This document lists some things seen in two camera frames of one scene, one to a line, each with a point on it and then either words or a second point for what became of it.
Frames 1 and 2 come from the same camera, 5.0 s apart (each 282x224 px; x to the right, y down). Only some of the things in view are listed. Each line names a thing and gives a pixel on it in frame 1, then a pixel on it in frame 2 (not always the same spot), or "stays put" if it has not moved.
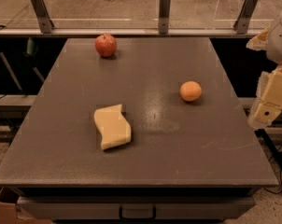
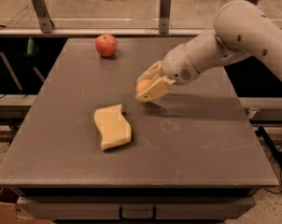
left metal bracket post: (43, 17) stays put
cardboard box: (7, 213) stays put
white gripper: (279, 44) → (179, 64)
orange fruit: (190, 91) → (142, 85)
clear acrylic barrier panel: (135, 7) stays put
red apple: (105, 45) stays put
